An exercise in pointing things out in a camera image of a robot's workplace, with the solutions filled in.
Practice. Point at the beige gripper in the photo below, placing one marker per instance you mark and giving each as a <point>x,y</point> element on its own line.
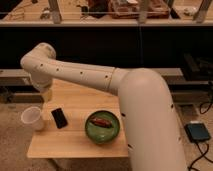
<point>47,95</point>

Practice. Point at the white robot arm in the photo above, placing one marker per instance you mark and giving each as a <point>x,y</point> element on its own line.
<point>150,120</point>

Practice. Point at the black smartphone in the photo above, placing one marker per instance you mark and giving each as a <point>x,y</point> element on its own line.
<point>59,118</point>

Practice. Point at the wooden table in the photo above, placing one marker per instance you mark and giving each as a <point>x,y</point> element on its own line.
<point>77,103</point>

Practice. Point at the brown sausage in bowl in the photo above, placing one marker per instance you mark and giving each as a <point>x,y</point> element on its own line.
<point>101,122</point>

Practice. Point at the green bowl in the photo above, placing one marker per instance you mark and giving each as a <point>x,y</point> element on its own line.
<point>101,135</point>

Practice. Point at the brown tray on shelf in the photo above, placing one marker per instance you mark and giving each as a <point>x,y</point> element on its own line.
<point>131,9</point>

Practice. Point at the black foot pedal box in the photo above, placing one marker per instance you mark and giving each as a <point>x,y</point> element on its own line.
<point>197,132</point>

